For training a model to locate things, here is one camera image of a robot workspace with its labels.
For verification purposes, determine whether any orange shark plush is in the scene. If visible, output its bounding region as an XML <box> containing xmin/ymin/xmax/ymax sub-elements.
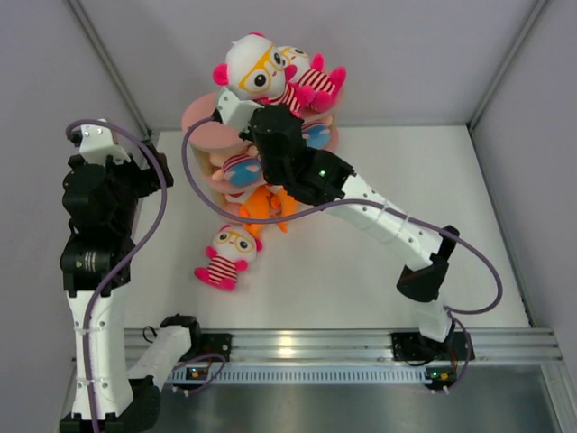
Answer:
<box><xmin>224</xmin><ymin>184</ymin><xmax>298</xmax><ymax>234</ymax></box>
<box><xmin>240</xmin><ymin>186</ymin><xmax>272</xmax><ymax>239</ymax></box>

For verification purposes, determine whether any boy doll plush large head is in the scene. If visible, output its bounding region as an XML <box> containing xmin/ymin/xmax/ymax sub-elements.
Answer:
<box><xmin>209</xmin><ymin>151</ymin><xmax>261</xmax><ymax>188</ymax></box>

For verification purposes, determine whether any white glasses plush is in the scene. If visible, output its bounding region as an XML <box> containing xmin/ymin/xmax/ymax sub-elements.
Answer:
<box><xmin>279</xmin><ymin>46</ymin><xmax>347</xmax><ymax>113</ymax></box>

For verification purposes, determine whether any white glasses plush face up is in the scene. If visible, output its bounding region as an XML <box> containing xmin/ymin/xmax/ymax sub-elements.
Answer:
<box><xmin>194</xmin><ymin>224</ymin><xmax>262</xmax><ymax>291</ymax></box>

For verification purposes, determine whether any white plush face down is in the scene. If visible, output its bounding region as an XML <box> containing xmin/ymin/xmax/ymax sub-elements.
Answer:
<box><xmin>212</xmin><ymin>32</ymin><xmax>312</xmax><ymax>115</ymax></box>

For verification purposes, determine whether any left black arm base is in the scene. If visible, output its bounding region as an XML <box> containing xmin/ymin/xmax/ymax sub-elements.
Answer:
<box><xmin>160</xmin><ymin>314</ymin><xmax>232</xmax><ymax>362</ymax></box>

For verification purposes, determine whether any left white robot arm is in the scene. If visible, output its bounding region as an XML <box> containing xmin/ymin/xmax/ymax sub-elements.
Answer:
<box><xmin>60</xmin><ymin>136</ymin><xmax>204</xmax><ymax>432</ymax></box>

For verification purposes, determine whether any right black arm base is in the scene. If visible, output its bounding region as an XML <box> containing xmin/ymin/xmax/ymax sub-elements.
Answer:
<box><xmin>391</xmin><ymin>331</ymin><xmax>476</xmax><ymax>366</ymax></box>

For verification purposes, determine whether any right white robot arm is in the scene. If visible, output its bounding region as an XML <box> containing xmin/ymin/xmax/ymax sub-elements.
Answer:
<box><xmin>241</xmin><ymin>105</ymin><xmax>458</xmax><ymax>358</ymax></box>

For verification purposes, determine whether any boy doll plush shelf right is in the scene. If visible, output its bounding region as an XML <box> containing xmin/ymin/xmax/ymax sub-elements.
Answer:
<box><xmin>302</xmin><ymin>121</ymin><xmax>332</xmax><ymax>150</ymax></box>

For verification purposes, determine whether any pink three-tier shelf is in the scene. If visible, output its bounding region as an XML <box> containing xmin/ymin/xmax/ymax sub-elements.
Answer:
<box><xmin>188</xmin><ymin>108</ymin><xmax>339</xmax><ymax>216</ymax></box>

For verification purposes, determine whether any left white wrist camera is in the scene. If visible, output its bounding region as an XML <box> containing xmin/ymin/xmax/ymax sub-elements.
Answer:
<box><xmin>69</xmin><ymin>124</ymin><xmax>130</xmax><ymax>166</ymax></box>

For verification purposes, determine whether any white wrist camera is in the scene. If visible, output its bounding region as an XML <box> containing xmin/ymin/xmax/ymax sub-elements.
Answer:
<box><xmin>213</xmin><ymin>87</ymin><xmax>263</xmax><ymax>132</ymax></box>
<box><xmin>69</xmin><ymin>124</ymin><xmax>130</xmax><ymax>166</ymax></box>

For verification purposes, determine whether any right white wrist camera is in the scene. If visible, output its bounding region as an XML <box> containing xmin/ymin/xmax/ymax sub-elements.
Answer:
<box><xmin>213</xmin><ymin>87</ymin><xmax>263</xmax><ymax>132</ymax></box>

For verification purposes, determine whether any white slotted cable duct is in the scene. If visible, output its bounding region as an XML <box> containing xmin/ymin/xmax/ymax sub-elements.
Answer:
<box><xmin>167</xmin><ymin>364</ymin><xmax>432</xmax><ymax>386</ymax></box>

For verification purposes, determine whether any aluminium front rail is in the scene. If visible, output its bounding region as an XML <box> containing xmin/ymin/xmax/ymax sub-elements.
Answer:
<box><xmin>221</xmin><ymin>328</ymin><xmax>563</xmax><ymax>364</ymax></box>

